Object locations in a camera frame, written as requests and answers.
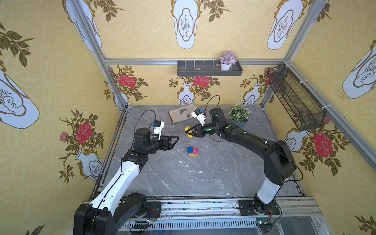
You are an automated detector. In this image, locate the aluminium frame post left rear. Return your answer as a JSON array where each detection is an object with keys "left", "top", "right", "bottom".
[{"left": 70, "top": 1, "right": 128, "bottom": 112}]

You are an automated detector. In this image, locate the purple flower in white pot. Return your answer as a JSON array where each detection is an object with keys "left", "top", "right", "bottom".
[{"left": 220, "top": 51, "right": 238, "bottom": 71}]

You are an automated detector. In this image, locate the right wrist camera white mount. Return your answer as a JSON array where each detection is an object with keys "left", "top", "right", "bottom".
[{"left": 192, "top": 108, "right": 206, "bottom": 126}]

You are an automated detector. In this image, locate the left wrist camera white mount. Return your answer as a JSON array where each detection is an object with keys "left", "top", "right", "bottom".
[{"left": 152, "top": 120, "right": 165, "bottom": 140}]

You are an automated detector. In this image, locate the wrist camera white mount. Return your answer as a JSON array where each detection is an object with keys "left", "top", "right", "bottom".
[
  {"left": 152, "top": 120, "right": 165, "bottom": 140},
  {"left": 192, "top": 108, "right": 206, "bottom": 126}
]

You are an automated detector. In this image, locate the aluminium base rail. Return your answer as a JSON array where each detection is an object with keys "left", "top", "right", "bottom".
[{"left": 82, "top": 196, "right": 333, "bottom": 235}]

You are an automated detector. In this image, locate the yellow curved lego brick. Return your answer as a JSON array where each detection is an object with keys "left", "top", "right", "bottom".
[{"left": 185, "top": 126, "right": 193, "bottom": 138}]

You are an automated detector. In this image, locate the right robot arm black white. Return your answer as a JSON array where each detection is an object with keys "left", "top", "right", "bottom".
[{"left": 186, "top": 108, "right": 298, "bottom": 215}]

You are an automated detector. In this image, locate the green plant in blue pot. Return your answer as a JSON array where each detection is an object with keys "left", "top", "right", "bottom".
[{"left": 228, "top": 103, "right": 251, "bottom": 129}]

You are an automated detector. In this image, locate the grey wall shelf tray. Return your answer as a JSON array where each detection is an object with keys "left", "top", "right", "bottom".
[{"left": 177, "top": 60, "right": 243, "bottom": 77}]

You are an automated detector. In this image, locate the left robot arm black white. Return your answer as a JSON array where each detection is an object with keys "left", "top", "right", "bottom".
[{"left": 73, "top": 128, "right": 180, "bottom": 235}]

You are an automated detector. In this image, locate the black wire mesh basket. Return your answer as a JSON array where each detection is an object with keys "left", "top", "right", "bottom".
[{"left": 267, "top": 65, "right": 326, "bottom": 131}]

